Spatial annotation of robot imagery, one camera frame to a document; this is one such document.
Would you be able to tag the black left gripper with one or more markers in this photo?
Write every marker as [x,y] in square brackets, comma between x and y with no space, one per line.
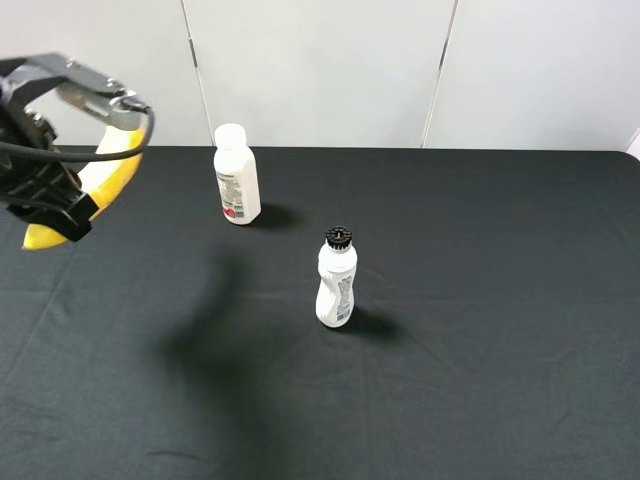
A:
[47,192]

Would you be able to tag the yellow peeled banana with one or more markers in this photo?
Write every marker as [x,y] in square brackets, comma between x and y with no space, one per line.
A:
[102,181]

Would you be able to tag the white milk bottle white cap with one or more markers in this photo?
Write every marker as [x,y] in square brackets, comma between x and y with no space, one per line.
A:
[236,173]

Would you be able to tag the white curvy bottle black cap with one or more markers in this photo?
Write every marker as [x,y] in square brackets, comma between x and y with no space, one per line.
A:
[337,266]

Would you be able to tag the black tablecloth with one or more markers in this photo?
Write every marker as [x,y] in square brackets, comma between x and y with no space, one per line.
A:
[494,335]

